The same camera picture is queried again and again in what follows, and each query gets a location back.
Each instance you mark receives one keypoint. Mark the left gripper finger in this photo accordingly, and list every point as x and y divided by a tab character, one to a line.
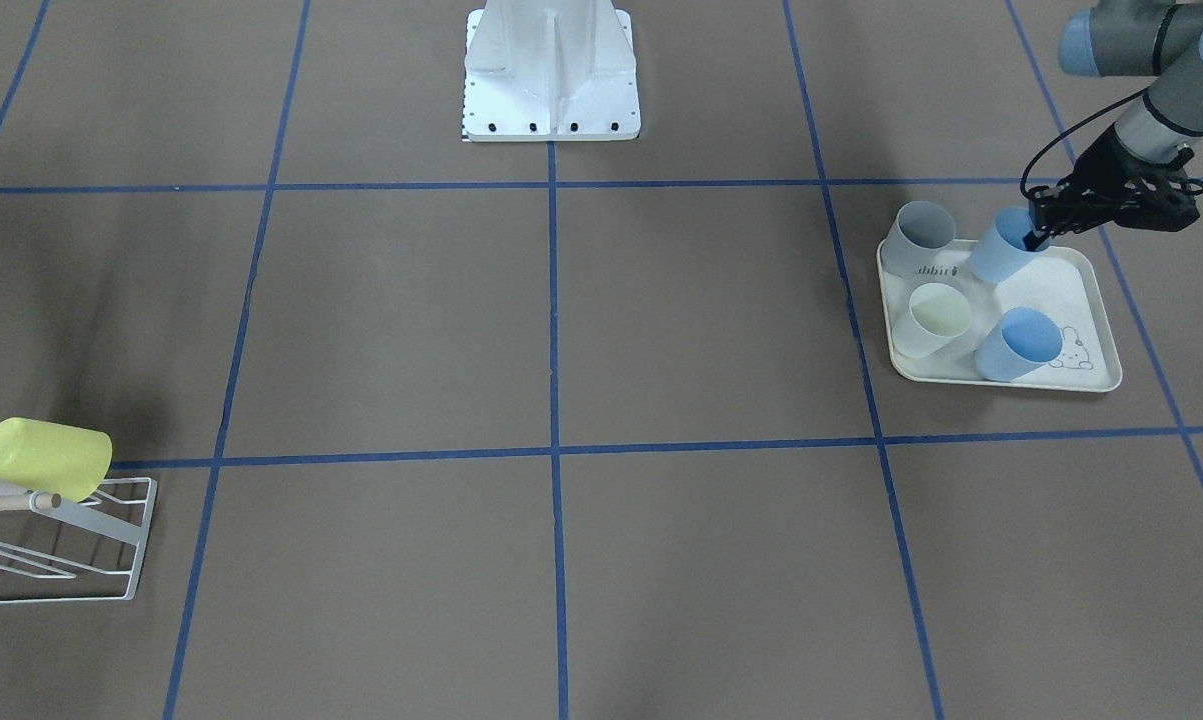
1050	214
1035	240

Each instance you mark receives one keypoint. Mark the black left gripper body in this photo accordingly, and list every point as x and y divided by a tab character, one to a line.
1104	165

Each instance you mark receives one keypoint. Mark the light blue cup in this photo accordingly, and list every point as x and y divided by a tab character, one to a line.
1023	340
998	254

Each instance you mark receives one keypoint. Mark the yellow plastic cup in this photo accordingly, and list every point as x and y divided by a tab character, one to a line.
38	455

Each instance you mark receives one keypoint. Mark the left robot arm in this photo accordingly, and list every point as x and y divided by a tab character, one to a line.
1161	40

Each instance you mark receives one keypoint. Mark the grey plastic cup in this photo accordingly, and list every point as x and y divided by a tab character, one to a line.
921	229

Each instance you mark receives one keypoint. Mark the cream plastic cup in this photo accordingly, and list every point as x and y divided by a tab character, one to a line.
933	316

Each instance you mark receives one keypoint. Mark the white serving tray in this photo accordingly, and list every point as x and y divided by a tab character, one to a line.
1061	284

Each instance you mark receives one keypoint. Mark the white wire cup rack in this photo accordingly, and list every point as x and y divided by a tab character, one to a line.
56	551

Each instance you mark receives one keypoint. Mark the white camera stand pillar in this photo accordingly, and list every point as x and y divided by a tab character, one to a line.
550	71

